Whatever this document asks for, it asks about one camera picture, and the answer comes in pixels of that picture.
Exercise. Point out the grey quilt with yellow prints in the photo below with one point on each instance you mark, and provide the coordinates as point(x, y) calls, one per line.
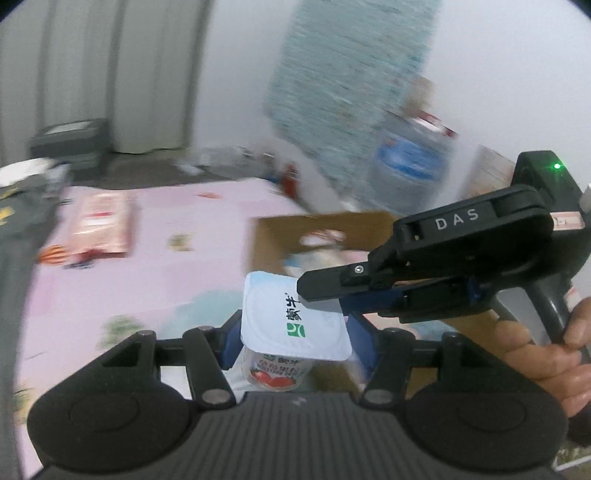
point(18, 258)

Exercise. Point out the cardboard box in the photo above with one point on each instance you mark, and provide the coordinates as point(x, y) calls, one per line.
point(277, 240)

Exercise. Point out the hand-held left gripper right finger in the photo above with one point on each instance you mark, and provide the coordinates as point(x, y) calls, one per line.
point(360, 334)

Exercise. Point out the teal floral hanging cloth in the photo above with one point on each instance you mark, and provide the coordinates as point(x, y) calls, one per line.
point(346, 83)

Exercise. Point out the large water jug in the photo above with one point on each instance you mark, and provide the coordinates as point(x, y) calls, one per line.
point(406, 170)

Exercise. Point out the light wooden furniture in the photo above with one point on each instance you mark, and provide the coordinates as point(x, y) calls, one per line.
point(489, 173)

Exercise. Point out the white lace-trimmed cloth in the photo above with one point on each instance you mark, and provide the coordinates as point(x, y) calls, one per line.
point(27, 168)

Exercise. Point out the pink wet wipes pack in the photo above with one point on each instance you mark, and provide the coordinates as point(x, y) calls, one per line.
point(99, 221)

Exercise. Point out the pink bed sheet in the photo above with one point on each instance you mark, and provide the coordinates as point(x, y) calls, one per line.
point(175, 258)

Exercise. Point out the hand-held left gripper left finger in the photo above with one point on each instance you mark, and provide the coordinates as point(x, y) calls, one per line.
point(229, 346)

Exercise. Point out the yogurt cup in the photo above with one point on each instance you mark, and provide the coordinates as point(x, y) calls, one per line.
point(286, 323)

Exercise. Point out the red bottle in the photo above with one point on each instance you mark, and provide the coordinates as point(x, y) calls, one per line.
point(290, 180)

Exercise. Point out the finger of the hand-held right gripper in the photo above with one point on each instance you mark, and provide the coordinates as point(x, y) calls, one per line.
point(332, 281)
point(434, 300)

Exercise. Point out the grey curtain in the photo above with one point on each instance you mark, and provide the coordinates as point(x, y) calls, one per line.
point(115, 69)

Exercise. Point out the person's right hand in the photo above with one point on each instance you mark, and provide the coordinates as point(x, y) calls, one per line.
point(554, 364)

